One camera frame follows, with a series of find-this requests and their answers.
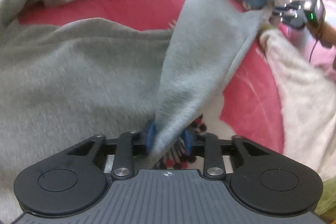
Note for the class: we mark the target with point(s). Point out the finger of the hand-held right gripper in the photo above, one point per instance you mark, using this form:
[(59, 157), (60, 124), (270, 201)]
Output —
[(282, 12)]

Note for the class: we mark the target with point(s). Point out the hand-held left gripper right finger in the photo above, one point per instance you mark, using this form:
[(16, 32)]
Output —
[(187, 141)]

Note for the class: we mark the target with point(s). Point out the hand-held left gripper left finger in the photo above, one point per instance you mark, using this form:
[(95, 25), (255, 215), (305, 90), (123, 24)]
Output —
[(151, 137)]

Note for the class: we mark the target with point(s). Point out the grey sweatpants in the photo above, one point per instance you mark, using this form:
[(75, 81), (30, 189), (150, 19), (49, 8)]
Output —
[(78, 77)]

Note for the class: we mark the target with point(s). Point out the person's right forearm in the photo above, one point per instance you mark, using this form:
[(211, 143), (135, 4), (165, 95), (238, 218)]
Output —
[(328, 35)]

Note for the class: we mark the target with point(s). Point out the pink floral blanket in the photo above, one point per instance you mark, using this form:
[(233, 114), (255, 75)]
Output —
[(252, 108)]

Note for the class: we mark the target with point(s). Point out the white fluffy cloth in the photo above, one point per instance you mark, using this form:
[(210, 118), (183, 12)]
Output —
[(302, 98)]

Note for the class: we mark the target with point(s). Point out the yellow-green cloth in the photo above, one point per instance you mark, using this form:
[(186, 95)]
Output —
[(328, 200)]

